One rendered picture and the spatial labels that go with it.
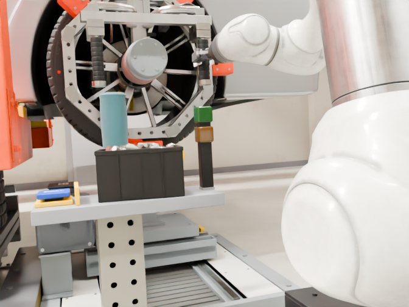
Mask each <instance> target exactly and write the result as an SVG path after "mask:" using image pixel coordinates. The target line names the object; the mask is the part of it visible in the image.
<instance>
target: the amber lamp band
mask: <svg viewBox="0 0 409 307"><path fill-rule="evenodd" d="M213 141H214V130H213V126H206V127H196V128H195V142H196V143H208V142H213Z"/></svg>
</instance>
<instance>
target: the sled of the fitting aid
mask: <svg viewBox="0 0 409 307"><path fill-rule="evenodd" d="M84 254H85V263H86V273H87V277H93V276H97V275H99V263H98V253H97V249H96V245H95V242H94V245H93V246H92V247H90V248H88V249H84ZM210 258H217V239H216V238H215V237H213V236H212V235H210V234H209V233H208V232H207V231H205V228H203V227H202V226H201V225H199V236H193V237H187V238H178V239H170V240H165V241H155V242H146V243H144V261H145V268H150V267H158V266H165V265H170V264H178V263H185V262H190V261H198V260H203V259H210Z"/></svg>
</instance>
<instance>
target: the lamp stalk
mask: <svg viewBox="0 0 409 307"><path fill-rule="evenodd" d="M206 126H211V123H210V122H199V123H197V127H206ZM198 166H199V179H200V186H199V189H201V190H209V189H215V187H214V178H213V165H212V142H208V143H198Z"/></svg>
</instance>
